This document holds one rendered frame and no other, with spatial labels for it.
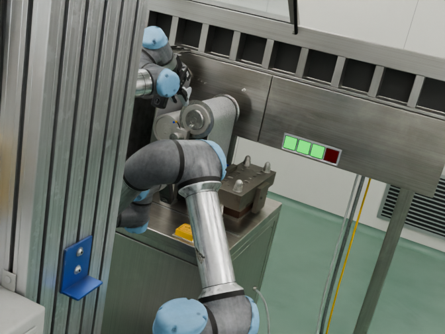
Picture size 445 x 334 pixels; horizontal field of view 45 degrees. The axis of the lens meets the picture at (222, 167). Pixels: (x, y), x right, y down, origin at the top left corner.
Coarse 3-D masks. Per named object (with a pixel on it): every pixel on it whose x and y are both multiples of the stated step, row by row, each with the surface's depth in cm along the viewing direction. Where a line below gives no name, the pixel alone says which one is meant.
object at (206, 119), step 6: (186, 108) 203; (192, 108) 202; (198, 108) 201; (204, 108) 201; (186, 114) 204; (204, 114) 201; (204, 120) 201; (186, 126) 205; (204, 126) 202; (192, 132) 204; (198, 132) 203
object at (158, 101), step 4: (156, 96) 172; (160, 96) 171; (152, 100) 173; (156, 100) 171; (160, 100) 171; (164, 100) 171; (152, 104) 173; (156, 104) 172; (160, 104) 171; (164, 104) 172; (160, 108) 172; (164, 108) 173
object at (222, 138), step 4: (228, 128) 220; (232, 128) 224; (220, 132) 213; (224, 132) 217; (228, 132) 221; (208, 136) 204; (212, 136) 206; (216, 136) 210; (220, 136) 214; (224, 136) 219; (228, 136) 223; (212, 140) 208; (216, 140) 212; (220, 140) 216; (224, 140) 220; (228, 140) 225; (220, 144) 217; (224, 144) 222; (228, 144) 226; (224, 148) 223; (224, 152) 225
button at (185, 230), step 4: (184, 224) 191; (180, 228) 187; (184, 228) 188; (188, 228) 188; (176, 232) 186; (180, 232) 185; (184, 232) 185; (188, 232) 185; (180, 236) 186; (184, 236) 185; (188, 236) 184; (192, 236) 184; (192, 240) 184
